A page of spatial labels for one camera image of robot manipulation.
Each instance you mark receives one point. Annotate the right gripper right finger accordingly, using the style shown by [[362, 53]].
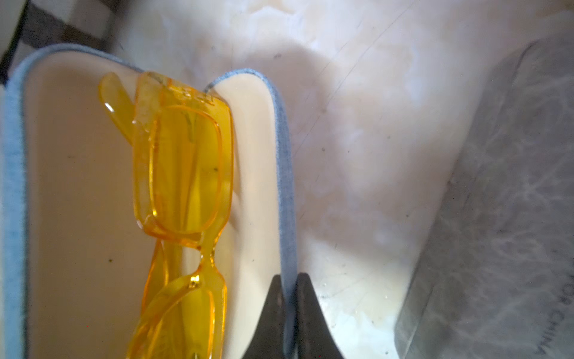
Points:
[[314, 339]]

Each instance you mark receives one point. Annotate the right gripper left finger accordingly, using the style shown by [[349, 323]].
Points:
[[267, 341]]

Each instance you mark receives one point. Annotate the grey marble teal-lined case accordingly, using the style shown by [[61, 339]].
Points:
[[495, 279]]

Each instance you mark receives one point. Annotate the beige case with dark glasses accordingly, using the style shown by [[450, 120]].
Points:
[[27, 26]]

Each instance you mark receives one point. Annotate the yellow sunglasses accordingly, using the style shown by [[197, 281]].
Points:
[[183, 167]]

